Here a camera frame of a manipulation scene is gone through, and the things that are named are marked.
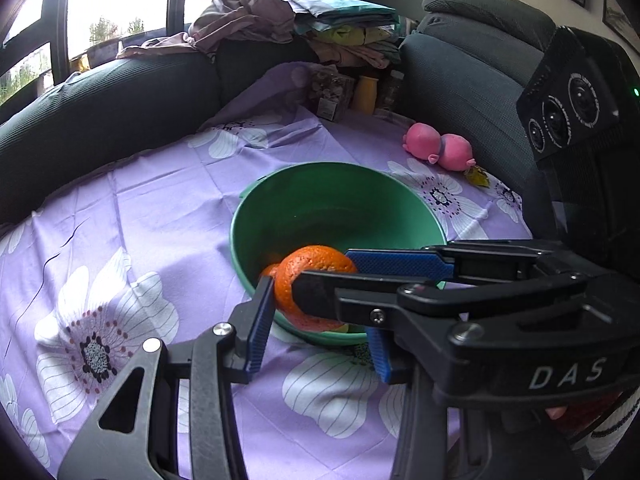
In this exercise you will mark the yellow cup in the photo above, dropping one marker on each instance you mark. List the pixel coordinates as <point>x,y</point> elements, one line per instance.
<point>365,92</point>

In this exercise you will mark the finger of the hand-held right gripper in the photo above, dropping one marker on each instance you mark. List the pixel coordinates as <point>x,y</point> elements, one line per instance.
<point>325,297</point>
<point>400,262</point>

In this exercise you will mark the teal folded cloth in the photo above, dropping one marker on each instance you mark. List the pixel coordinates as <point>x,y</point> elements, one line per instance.
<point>340,10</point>

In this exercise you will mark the thin black thread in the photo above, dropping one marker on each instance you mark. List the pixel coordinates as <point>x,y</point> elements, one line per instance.
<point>65,242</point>

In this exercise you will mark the yellow green wrapper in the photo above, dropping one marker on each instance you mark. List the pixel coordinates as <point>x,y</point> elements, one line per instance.
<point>477,176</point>

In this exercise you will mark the orange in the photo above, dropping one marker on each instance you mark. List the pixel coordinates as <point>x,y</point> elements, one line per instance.
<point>310,266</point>

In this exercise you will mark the framed wall picture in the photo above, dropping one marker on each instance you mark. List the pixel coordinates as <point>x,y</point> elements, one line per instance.
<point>620,15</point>

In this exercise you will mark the person's right hand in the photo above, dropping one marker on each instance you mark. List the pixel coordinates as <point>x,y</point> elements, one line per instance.
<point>556,412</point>

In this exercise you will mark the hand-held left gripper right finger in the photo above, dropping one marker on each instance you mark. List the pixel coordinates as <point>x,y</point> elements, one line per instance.
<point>381,360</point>

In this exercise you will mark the purple floral sheet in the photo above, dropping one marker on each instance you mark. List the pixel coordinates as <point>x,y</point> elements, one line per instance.
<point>165,200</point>

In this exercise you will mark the yellow patterned cloth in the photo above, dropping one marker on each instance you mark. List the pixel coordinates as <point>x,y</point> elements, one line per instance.
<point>360,45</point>

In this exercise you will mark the clear plastic jar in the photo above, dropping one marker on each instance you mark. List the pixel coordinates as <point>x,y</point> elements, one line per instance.
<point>390,92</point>

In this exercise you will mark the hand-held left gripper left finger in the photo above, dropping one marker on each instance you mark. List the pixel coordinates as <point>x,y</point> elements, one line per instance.
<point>257,332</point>

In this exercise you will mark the green plastic bowl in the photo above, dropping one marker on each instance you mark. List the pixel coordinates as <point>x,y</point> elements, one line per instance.
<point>325,210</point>

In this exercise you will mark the clear jar with nuts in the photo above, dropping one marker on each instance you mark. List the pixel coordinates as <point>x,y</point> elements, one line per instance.
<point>326,94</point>

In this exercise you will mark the mauve crumpled cloth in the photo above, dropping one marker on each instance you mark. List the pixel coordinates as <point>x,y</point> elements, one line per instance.
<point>225,15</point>

